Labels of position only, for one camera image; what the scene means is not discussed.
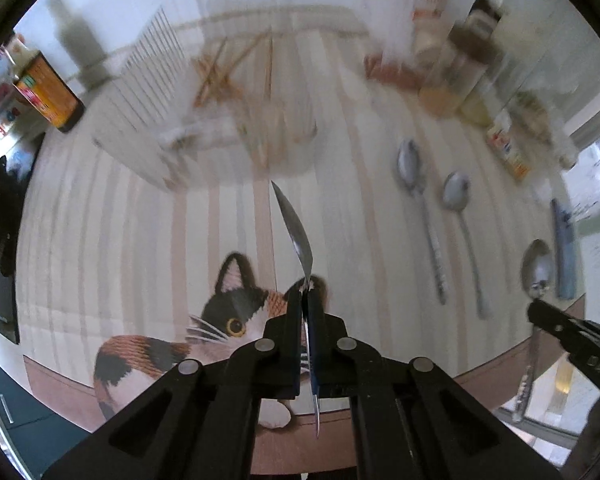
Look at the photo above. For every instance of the blue kitchen cabinet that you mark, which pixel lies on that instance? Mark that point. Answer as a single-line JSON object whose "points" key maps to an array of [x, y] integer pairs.
{"points": [[25, 410]]}

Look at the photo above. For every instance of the brown lidded clear jar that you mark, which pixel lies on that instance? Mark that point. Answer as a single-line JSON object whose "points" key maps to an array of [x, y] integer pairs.
{"points": [[455, 70]]}

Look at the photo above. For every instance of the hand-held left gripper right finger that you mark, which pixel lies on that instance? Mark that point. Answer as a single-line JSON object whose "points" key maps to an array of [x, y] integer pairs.
{"points": [[316, 350]]}

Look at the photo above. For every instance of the group of colourful wall stickers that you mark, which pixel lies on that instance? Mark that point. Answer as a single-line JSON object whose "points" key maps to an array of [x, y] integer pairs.
{"points": [[0, 80]]}

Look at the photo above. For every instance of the blue smartphone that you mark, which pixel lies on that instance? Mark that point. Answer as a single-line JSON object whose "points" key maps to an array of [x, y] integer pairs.
{"points": [[564, 250]]}

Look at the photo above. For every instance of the steel spoon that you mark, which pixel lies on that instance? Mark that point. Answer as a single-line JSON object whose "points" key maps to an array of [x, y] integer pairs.
{"points": [[536, 267], [456, 191], [411, 165], [296, 232]]}

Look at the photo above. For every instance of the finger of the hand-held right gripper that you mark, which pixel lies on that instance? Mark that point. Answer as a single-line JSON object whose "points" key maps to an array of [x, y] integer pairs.
{"points": [[565, 322]]}

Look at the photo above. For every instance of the cat printed table mat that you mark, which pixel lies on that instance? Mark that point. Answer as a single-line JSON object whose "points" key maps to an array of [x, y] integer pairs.
{"points": [[130, 240]]}

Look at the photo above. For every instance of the yellow red seasoning packet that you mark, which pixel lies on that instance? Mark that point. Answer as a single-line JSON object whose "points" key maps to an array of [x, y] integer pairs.
{"points": [[507, 150]]}

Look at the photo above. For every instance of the clear plastic container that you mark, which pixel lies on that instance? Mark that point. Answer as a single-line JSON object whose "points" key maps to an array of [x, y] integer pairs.
{"points": [[230, 85]]}

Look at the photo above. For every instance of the dark soy sauce bottle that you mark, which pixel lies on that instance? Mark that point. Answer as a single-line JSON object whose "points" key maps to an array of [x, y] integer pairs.
{"points": [[50, 95]]}

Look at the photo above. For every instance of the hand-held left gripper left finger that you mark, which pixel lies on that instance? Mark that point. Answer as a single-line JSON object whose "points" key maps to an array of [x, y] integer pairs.
{"points": [[294, 350]]}

